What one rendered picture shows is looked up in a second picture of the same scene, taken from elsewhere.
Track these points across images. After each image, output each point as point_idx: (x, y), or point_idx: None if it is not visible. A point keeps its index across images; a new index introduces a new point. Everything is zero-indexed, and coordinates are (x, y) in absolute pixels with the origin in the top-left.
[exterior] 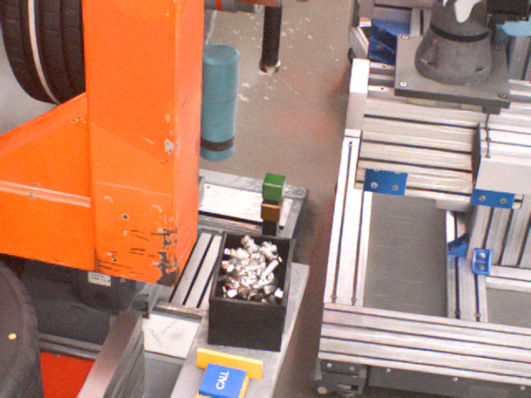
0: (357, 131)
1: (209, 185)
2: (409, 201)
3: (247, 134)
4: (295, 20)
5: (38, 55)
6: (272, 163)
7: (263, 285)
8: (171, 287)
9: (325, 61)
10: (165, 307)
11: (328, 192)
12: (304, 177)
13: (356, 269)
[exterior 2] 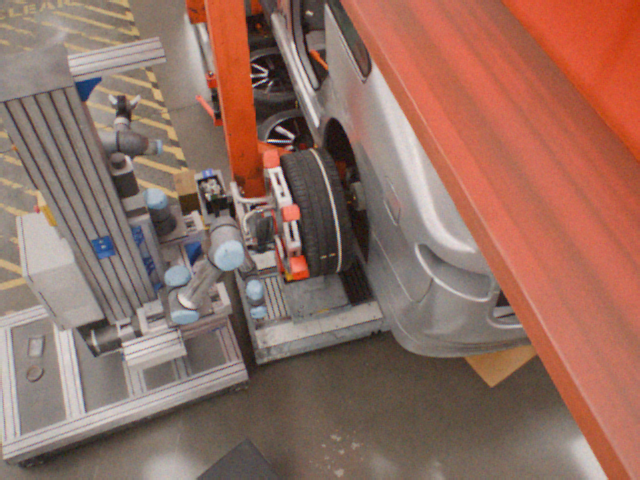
0: (239, 368)
1: (298, 337)
2: (199, 338)
3: (313, 405)
4: None
5: None
6: (289, 389)
7: (204, 182)
8: (279, 283)
9: None
10: (273, 269)
11: (253, 383)
12: (269, 387)
13: None
